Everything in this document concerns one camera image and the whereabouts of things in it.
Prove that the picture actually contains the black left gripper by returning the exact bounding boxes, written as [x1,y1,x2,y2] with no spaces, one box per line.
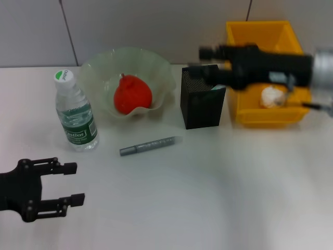
[0,157,86,223]

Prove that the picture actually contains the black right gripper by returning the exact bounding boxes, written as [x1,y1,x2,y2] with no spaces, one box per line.
[189,44,313,92]

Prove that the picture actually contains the clear green-label water bottle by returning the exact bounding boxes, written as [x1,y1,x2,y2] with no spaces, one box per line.
[54,69,100,152]

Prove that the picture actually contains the white paper ball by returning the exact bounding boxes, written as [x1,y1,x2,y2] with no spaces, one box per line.
[259,85,287,109]

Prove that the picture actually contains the silver glitter marker pen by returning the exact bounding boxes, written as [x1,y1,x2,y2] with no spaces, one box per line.
[119,135,183,157]

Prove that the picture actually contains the red-orange toy orange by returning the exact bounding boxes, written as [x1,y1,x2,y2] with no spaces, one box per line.
[113,73,153,115]

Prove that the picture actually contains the black mesh pen holder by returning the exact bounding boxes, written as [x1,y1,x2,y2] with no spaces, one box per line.
[180,64,227,130]

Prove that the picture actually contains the translucent green wavy fruit bowl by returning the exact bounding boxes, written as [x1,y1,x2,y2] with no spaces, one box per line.
[79,47,177,121]

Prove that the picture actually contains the yellow plastic bin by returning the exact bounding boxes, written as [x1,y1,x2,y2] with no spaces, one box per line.
[225,20,313,128]

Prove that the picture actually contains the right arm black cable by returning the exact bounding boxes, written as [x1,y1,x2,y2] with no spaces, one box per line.
[275,75,333,115]

